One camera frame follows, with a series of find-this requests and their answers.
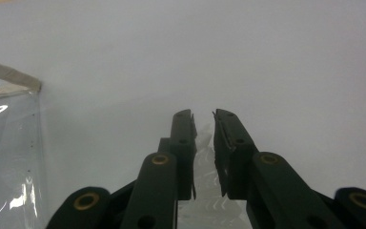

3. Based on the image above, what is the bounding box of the transparent bag with beige trim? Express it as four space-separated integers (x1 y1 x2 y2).
0 60 51 229

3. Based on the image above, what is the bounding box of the white table cover sheet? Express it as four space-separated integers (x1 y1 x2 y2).
0 0 366 229

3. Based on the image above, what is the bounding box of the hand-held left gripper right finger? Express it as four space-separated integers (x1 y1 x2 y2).
213 108 260 201

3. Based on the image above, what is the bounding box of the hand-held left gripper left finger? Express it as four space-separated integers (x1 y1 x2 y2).
158 109 198 201

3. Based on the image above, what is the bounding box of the white feather shuttlecock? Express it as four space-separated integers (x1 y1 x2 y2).
176 122 252 229

